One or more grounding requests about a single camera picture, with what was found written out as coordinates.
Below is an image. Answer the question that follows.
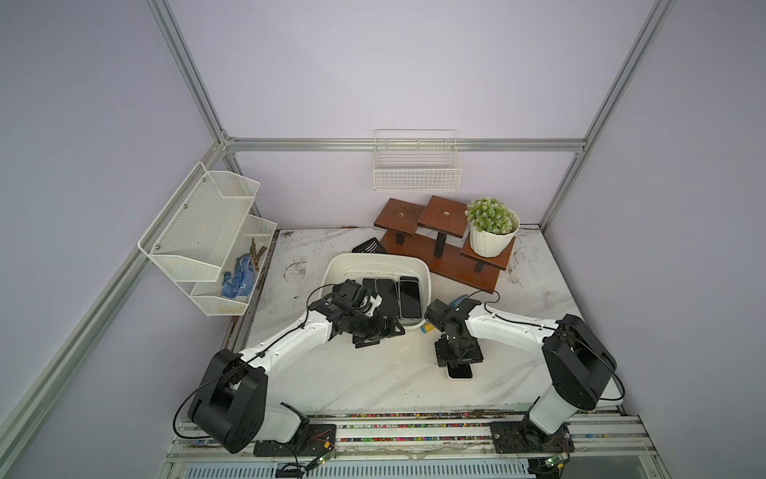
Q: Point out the light blue case phone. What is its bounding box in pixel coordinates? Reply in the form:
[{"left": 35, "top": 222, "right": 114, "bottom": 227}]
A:
[{"left": 398, "top": 277, "right": 422, "bottom": 319}]

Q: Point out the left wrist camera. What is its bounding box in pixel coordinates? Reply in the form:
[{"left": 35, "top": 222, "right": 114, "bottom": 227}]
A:
[{"left": 331, "top": 279, "right": 372, "bottom": 313}]

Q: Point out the white mesh two-tier shelf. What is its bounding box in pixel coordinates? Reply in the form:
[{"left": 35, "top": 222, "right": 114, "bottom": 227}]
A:
[{"left": 138, "top": 163, "right": 276, "bottom": 317}]

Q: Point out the brown wooden tiered stand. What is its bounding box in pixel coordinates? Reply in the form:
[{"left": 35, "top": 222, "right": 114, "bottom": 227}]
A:
[{"left": 374, "top": 196, "right": 516, "bottom": 289}]

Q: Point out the white plastic storage box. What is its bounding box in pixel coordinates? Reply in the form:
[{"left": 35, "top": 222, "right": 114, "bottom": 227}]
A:
[{"left": 321, "top": 251, "right": 433, "bottom": 331}]

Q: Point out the blue cloth in shelf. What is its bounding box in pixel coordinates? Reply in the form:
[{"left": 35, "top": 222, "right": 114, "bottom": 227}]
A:
[{"left": 221, "top": 253, "right": 255, "bottom": 299}]

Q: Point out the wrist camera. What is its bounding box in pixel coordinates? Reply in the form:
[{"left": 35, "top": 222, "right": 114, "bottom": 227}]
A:
[
  {"left": 331, "top": 279, "right": 372, "bottom": 313},
  {"left": 425, "top": 299, "right": 461, "bottom": 335}
]

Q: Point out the white pot green plant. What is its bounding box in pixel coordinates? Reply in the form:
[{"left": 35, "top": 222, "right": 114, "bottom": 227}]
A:
[{"left": 465, "top": 198, "right": 521, "bottom": 257}]

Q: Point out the black plastic scoop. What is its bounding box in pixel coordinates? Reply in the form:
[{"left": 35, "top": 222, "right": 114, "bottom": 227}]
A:
[{"left": 352, "top": 238, "right": 387, "bottom": 255}]

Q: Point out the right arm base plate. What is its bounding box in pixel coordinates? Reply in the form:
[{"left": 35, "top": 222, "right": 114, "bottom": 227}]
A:
[{"left": 490, "top": 419, "right": 574, "bottom": 454}]

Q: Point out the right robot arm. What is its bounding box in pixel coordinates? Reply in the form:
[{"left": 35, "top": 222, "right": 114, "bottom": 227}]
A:
[{"left": 425, "top": 295, "right": 626, "bottom": 442}]

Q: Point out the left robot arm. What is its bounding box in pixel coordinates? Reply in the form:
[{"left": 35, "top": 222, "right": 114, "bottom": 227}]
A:
[{"left": 183, "top": 295, "right": 405, "bottom": 453}]

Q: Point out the blue case phone middle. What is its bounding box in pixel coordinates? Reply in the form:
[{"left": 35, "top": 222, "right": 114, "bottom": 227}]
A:
[{"left": 375, "top": 279, "right": 400, "bottom": 319}]

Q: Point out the pink case phone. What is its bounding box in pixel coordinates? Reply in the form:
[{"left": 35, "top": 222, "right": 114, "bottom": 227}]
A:
[{"left": 447, "top": 363, "right": 474, "bottom": 381}]

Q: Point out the white wire wall basket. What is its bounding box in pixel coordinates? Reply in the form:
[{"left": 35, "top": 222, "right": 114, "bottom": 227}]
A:
[{"left": 372, "top": 129, "right": 463, "bottom": 193}]

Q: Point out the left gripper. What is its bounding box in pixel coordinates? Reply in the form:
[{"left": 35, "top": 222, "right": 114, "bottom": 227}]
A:
[{"left": 346, "top": 310, "right": 403, "bottom": 349}]

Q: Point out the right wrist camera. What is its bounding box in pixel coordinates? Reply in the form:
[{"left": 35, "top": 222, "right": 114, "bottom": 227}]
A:
[{"left": 425, "top": 299, "right": 461, "bottom": 335}]

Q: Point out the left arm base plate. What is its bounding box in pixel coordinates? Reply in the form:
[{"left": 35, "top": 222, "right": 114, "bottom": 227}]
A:
[{"left": 253, "top": 423, "right": 337, "bottom": 458}]

